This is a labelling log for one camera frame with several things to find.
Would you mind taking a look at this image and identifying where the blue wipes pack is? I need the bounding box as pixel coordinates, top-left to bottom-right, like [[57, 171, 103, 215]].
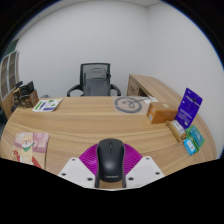
[[182, 137, 197, 157]]

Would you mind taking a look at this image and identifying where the grey backpack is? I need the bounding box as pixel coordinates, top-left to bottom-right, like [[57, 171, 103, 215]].
[[82, 67, 112, 97]]

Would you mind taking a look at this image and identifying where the black computer mouse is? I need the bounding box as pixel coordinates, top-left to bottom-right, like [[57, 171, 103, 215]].
[[95, 138, 126, 183]]

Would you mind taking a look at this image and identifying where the brown cardboard box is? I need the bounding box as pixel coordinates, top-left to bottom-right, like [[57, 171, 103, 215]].
[[146, 101, 179, 125]]

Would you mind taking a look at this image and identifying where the black office chair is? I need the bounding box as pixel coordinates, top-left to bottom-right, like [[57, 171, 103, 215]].
[[66, 62, 122, 98]]

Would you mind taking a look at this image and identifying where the green wipes pack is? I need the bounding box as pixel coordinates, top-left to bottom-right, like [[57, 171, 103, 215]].
[[184, 124, 206, 151]]

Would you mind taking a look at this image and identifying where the grey circle print sheet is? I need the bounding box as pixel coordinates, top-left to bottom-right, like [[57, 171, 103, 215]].
[[113, 95, 153, 115]]

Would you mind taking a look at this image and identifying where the black brown carton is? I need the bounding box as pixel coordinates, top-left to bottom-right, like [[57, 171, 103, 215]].
[[12, 80, 40, 109]]

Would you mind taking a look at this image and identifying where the green white leaflet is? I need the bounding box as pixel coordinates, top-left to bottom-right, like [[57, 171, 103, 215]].
[[32, 97, 64, 113]]

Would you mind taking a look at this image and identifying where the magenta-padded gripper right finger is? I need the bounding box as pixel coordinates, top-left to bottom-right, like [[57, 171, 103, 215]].
[[121, 143, 165, 189]]

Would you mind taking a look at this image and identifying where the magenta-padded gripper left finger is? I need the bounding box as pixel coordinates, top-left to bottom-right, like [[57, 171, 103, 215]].
[[57, 142, 100, 189]]

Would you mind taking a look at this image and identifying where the small tan box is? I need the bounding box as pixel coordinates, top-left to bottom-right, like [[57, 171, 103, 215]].
[[165, 119, 188, 143]]

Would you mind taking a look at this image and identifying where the wooden shelf unit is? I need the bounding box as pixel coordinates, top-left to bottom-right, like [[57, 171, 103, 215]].
[[0, 50, 20, 118]]

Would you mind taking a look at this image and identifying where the wooden side cabinet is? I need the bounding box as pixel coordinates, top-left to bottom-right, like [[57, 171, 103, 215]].
[[126, 73, 188, 108]]

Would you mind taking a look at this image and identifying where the purple card package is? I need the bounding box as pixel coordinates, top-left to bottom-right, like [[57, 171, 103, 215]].
[[174, 87, 203, 130]]

